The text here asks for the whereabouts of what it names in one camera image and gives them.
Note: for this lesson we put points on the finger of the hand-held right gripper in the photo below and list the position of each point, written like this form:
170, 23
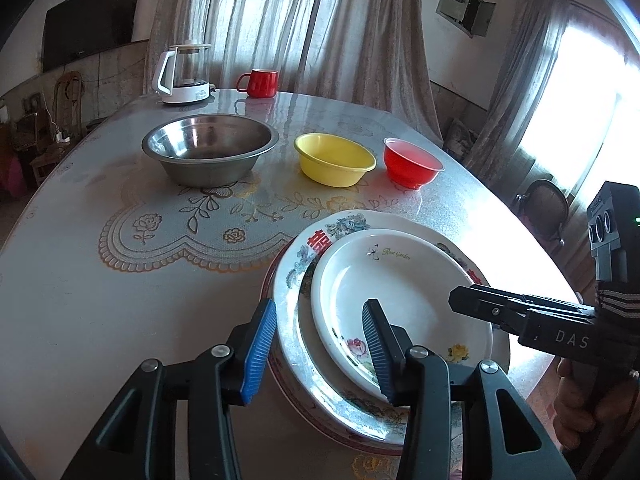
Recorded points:
480, 306
550, 302

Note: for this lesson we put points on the brown wooden chair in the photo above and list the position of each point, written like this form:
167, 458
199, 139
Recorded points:
67, 90

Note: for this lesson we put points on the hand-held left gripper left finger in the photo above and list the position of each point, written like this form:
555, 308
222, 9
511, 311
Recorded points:
257, 355

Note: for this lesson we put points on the pink bag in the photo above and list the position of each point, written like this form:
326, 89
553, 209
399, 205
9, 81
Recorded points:
10, 175

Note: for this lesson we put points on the red plastic bowl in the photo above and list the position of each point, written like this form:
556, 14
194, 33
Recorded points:
410, 175

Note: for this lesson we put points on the grey sheer curtain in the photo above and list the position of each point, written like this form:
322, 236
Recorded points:
520, 85
300, 20

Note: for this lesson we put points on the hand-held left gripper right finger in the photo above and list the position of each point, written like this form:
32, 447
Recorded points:
380, 350

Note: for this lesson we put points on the yellow plastic bowl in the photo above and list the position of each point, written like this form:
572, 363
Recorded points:
330, 160

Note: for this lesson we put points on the white power strip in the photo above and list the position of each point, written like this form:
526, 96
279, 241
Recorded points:
62, 136

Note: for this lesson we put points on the stainless steel bowl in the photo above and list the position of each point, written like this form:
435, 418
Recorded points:
200, 140

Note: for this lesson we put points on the white electric glass kettle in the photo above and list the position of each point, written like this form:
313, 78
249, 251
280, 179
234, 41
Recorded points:
187, 92

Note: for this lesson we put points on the white plate with rose print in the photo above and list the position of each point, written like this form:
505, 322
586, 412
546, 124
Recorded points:
400, 290

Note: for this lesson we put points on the white plate with purple floral rim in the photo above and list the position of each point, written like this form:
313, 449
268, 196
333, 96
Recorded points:
345, 437

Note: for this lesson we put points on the dark round-backed chair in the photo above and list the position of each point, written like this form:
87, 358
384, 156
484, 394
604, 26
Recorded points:
545, 210

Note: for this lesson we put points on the black flat television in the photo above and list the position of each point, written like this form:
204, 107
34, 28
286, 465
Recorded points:
90, 25

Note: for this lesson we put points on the small wooden-cased television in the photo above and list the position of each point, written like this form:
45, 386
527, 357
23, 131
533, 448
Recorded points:
25, 132

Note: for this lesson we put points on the red mug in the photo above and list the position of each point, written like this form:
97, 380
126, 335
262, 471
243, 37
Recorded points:
262, 85

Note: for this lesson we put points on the grey patterned board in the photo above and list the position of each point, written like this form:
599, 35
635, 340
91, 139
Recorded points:
459, 137

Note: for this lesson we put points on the white plate with red print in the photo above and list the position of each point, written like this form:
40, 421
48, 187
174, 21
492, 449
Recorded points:
300, 340

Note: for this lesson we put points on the person's right hand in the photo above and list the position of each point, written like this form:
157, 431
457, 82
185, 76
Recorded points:
567, 410

